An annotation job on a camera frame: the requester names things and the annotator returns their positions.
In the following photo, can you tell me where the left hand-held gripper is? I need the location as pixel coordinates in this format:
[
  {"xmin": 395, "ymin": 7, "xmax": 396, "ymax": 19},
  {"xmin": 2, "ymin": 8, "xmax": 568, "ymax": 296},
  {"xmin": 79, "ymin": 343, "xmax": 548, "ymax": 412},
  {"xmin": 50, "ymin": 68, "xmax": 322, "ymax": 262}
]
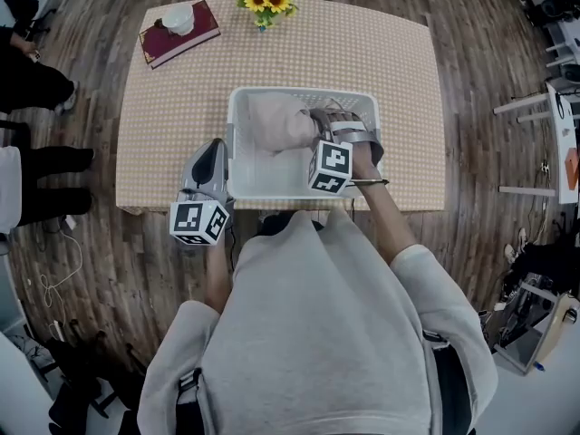
[{"xmin": 169, "ymin": 137, "xmax": 237, "ymax": 247}]

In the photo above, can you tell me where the white plastic laundry basket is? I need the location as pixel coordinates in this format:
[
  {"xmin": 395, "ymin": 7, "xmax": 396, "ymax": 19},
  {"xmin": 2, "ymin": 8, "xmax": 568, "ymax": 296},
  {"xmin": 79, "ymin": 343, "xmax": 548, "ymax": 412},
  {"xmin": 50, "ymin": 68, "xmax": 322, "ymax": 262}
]
[{"xmin": 226, "ymin": 86, "xmax": 386, "ymax": 201}]

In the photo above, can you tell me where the dark red hardcover book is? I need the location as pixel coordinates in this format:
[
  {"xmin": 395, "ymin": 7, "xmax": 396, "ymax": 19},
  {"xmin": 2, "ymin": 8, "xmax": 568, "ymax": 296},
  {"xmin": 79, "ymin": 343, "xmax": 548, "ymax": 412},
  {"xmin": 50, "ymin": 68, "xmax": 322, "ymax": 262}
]
[{"xmin": 138, "ymin": 0, "xmax": 222, "ymax": 71}]

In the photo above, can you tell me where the white ceramic bowl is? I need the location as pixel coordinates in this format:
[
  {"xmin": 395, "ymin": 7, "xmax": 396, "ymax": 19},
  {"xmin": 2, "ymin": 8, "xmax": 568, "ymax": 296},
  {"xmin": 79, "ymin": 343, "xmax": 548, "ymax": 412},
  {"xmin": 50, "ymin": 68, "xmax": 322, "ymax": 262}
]
[{"xmin": 161, "ymin": 2, "xmax": 197, "ymax": 37}]

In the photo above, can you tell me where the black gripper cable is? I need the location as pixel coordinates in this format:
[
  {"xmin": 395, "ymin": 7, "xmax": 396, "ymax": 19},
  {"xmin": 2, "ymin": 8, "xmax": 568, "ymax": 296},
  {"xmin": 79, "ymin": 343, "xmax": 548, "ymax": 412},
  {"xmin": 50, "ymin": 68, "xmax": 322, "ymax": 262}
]
[{"xmin": 224, "ymin": 223, "xmax": 237, "ymax": 274}]

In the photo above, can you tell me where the person's right forearm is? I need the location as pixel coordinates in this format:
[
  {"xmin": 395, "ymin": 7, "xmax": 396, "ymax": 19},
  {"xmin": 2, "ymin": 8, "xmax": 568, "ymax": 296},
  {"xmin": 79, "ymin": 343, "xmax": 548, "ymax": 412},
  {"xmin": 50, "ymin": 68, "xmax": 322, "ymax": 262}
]
[{"xmin": 352, "ymin": 181, "xmax": 419, "ymax": 266}]

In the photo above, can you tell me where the pair of light shoes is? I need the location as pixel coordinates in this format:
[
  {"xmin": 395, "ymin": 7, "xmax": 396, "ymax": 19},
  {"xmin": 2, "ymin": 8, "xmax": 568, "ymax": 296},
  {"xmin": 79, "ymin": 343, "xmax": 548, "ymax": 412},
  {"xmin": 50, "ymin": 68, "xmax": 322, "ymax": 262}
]
[{"xmin": 504, "ymin": 227, "xmax": 530, "ymax": 266}]

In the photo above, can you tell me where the white floor cable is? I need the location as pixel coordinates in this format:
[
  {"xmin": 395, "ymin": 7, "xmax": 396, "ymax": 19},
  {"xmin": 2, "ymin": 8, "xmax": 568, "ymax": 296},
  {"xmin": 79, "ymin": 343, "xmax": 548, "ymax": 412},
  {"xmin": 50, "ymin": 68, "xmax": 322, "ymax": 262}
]
[{"xmin": 38, "ymin": 230, "xmax": 85, "ymax": 311}]

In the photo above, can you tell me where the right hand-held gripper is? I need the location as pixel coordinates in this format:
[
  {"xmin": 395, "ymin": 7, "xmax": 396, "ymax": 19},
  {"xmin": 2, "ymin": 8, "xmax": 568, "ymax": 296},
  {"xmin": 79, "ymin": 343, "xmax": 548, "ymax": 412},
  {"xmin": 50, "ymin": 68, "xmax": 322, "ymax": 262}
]
[{"xmin": 307, "ymin": 106, "xmax": 385, "ymax": 195}]

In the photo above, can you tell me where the wooden framed board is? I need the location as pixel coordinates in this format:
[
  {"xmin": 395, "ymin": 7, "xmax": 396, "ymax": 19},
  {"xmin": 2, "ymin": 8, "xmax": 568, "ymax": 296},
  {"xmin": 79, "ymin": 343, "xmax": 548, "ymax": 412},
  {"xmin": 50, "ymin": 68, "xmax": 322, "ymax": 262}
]
[{"xmin": 492, "ymin": 282, "xmax": 580, "ymax": 376}]

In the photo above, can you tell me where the person's grey sweatshirt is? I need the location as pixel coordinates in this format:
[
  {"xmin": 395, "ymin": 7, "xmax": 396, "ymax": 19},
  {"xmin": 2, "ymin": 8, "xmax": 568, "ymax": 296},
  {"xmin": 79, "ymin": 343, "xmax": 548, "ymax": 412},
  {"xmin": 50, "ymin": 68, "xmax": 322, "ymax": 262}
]
[{"xmin": 137, "ymin": 206, "xmax": 499, "ymax": 435}]

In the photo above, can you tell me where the pink laundry cloth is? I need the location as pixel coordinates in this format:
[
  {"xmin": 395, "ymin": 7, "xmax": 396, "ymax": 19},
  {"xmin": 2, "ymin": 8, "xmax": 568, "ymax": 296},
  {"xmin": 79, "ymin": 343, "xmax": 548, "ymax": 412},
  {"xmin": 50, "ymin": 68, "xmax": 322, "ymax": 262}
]
[{"xmin": 246, "ymin": 92, "xmax": 324, "ymax": 157}]

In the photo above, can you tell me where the person's left forearm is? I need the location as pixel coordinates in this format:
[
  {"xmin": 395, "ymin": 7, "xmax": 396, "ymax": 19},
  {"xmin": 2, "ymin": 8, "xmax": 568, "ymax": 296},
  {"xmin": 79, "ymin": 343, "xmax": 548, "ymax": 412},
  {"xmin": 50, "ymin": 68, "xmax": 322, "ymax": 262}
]
[{"xmin": 206, "ymin": 241, "xmax": 236, "ymax": 315}]

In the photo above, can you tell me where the black office chair base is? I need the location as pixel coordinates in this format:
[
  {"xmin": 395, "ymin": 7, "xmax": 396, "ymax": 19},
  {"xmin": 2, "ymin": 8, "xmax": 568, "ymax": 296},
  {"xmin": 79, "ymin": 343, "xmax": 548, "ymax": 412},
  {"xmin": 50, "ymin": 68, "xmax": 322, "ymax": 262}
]
[{"xmin": 43, "ymin": 331, "xmax": 153, "ymax": 435}]

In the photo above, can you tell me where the white desk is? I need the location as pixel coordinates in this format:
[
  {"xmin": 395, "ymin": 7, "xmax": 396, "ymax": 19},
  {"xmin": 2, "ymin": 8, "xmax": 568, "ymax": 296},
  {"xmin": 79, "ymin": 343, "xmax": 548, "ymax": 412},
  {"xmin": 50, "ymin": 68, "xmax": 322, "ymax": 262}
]
[{"xmin": 492, "ymin": 81, "xmax": 580, "ymax": 207}]

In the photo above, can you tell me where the person's right hand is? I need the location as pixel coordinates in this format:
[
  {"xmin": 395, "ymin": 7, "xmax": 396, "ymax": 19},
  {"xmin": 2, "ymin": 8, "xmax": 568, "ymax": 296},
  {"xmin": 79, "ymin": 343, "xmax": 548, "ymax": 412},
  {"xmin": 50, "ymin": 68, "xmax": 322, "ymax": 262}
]
[{"xmin": 352, "ymin": 144, "xmax": 383, "ymax": 182}]

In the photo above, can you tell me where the orange checked tablecloth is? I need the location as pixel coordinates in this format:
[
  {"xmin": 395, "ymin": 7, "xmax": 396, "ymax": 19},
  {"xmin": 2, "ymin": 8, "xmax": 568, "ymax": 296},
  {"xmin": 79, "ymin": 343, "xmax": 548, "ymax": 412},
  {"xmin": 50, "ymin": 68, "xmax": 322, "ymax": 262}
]
[{"xmin": 115, "ymin": 0, "xmax": 448, "ymax": 213}]

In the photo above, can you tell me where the black shoulder strap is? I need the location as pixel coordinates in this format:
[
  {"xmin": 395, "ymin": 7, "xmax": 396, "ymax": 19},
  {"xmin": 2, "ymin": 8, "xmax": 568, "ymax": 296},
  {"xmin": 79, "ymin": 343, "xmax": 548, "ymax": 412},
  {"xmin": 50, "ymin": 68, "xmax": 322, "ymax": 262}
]
[
  {"xmin": 420, "ymin": 328, "xmax": 475, "ymax": 435},
  {"xmin": 175, "ymin": 368, "xmax": 204, "ymax": 410}
]

